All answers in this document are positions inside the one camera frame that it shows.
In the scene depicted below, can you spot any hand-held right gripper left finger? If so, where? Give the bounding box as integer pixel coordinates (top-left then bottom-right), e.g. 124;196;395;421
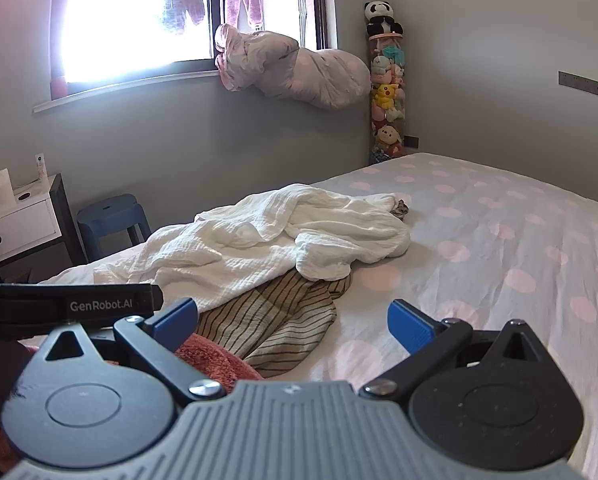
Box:
34;298;226;403

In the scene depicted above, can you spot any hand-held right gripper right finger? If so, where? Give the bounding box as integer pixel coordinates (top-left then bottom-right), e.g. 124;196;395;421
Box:
359;299;552;402

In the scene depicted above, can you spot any white muslin garment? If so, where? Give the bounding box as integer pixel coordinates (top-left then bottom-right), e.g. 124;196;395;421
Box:
93;183;411;313

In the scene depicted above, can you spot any rust red knitted garment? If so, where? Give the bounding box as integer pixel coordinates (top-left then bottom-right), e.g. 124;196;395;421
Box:
176;332;264;382

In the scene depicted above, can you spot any white nightstand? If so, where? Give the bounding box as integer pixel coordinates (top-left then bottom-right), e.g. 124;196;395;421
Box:
0;174;87;273

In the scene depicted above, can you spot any beige striped cloth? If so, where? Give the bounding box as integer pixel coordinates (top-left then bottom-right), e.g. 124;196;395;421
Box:
195;271;352;378

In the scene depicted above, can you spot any blue plastic stool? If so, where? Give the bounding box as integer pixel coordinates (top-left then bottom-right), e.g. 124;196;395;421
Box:
76;193;152;263

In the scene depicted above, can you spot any bed with pink dotted sheet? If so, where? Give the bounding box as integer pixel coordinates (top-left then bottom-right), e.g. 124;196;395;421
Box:
19;151;598;480

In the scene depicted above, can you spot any white container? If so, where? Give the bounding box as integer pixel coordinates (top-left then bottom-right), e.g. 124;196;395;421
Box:
0;167;15;206

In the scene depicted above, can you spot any clear tube of plush toys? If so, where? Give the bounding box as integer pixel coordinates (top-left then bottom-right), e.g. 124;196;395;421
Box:
368;32;409;163

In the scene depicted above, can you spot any bundled pink dotted duvet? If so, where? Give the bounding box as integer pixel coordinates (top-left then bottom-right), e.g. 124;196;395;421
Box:
215;23;371;111

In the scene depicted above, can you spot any window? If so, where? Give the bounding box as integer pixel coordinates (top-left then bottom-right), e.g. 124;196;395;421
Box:
33;0;340;115

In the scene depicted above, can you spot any panda plush toy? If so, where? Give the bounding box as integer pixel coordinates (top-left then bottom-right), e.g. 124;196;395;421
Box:
364;0;404;37

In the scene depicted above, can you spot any grey wall switch panel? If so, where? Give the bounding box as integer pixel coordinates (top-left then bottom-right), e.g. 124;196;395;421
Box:
558;70;598;99

